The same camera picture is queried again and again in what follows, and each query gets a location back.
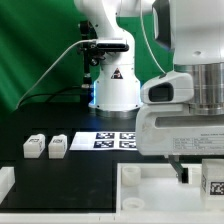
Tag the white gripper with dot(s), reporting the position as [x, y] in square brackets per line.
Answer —
[172, 130]

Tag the white square table top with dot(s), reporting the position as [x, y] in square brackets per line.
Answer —
[156, 188]

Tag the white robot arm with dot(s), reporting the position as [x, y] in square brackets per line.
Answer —
[192, 29]

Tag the white sheet with markers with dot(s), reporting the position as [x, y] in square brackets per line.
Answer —
[104, 140]

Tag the white obstacle block left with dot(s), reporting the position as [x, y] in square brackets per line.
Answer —
[7, 180]

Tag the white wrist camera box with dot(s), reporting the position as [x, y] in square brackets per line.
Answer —
[170, 88]

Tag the black camera on stand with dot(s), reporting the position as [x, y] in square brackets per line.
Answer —
[100, 52]

